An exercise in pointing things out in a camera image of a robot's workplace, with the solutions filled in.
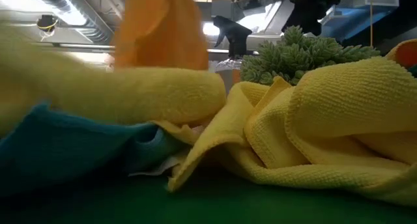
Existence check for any yellow microfiber towel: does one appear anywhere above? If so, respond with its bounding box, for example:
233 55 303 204
167 57 417 208
0 20 228 139

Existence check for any teal microfiber towel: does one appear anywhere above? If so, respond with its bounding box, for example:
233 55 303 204
0 102 192 199

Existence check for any green patterned cloth ball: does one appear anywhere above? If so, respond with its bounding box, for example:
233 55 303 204
240 25 381 87

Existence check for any clear spray bottle black trigger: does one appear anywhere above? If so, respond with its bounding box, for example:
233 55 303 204
213 15 253 94

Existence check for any green table mat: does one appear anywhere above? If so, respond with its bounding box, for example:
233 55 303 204
0 171 417 224

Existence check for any black ceiling device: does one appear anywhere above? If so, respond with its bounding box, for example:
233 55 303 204
36 14 59 35

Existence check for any silver horizontal rail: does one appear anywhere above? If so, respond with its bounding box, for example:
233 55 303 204
31 42 231 55

